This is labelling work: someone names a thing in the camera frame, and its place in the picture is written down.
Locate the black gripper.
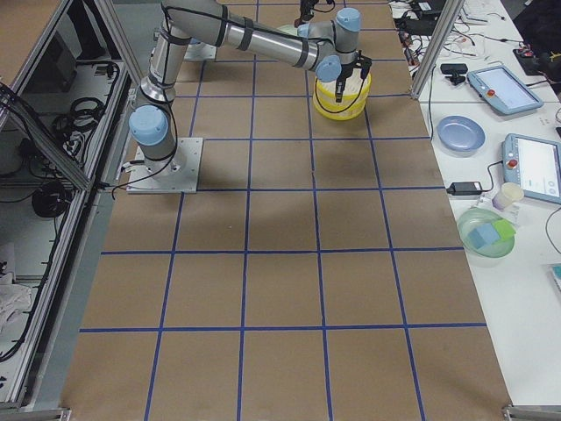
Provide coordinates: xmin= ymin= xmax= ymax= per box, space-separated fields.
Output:
xmin=335 ymin=50 xmax=372 ymax=103

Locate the yellow rimmed steamer basket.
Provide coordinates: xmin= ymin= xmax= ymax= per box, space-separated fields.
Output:
xmin=313 ymin=69 xmax=372 ymax=121

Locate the light green plate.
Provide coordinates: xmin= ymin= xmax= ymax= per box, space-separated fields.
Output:
xmin=277 ymin=24 xmax=298 ymax=36

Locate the black webcam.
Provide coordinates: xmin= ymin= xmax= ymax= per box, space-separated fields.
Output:
xmin=440 ymin=63 xmax=468 ymax=86

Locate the blue plate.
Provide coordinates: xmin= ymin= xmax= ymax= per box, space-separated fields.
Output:
xmin=437 ymin=115 xmax=486 ymax=156

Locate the teach pendant far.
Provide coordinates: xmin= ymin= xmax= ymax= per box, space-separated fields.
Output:
xmin=466 ymin=65 xmax=543 ymax=115

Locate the teach pendant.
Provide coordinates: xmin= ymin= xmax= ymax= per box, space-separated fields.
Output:
xmin=466 ymin=65 xmax=543 ymax=115
xmin=501 ymin=133 xmax=560 ymax=204

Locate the black power adapter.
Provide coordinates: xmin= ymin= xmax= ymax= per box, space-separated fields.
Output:
xmin=446 ymin=182 xmax=484 ymax=196

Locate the white paper cup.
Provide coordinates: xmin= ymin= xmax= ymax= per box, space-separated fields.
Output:
xmin=492 ymin=182 xmax=524 ymax=211

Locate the teach pendant near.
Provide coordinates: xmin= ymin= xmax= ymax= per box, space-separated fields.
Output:
xmin=501 ymin=133 xmax=560 ymax=204

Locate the green bowl with sponges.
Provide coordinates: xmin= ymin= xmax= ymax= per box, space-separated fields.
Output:
xmin=457 ymin=208 xmax=516 ymax=258

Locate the aluminium frame post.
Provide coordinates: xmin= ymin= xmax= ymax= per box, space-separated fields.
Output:
xmin=410 ymin=0 xmax=464 ymax=99

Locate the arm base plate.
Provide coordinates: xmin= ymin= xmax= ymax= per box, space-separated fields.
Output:
xmin=125 ymin=137 xmax=203 ymax=194

